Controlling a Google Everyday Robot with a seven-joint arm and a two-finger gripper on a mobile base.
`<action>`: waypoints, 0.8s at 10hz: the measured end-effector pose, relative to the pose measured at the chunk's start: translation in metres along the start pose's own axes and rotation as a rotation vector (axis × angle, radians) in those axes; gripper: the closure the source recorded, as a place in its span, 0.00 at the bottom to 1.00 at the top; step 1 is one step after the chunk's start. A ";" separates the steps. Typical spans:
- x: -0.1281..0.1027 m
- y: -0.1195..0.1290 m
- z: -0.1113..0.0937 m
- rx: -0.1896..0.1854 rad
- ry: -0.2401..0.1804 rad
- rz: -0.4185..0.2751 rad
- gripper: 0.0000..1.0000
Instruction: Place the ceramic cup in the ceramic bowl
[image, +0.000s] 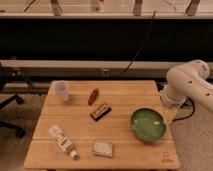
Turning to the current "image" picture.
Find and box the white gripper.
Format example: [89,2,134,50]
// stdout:
[159,84,185,124]

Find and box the white ceramic cup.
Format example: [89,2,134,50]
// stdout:
[53,80,69,102]

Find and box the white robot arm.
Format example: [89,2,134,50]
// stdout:
[159,60,213,112]

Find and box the green ceramic bowl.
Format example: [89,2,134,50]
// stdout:
[130,108,166,143]

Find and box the brown chocolate bar box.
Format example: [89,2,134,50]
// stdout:
[90,103,112,121]

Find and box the brown oblong snack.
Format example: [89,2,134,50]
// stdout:
[88,88,99,105]

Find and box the white plastic bottle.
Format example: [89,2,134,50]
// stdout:
[48,125,79,160]

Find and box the black office chair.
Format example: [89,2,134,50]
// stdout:
[0,63,27,139]

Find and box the black floor cable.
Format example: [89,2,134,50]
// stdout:
[172,97,196,122]

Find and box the black hanging cable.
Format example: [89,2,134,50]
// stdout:
[118,9,157,78]

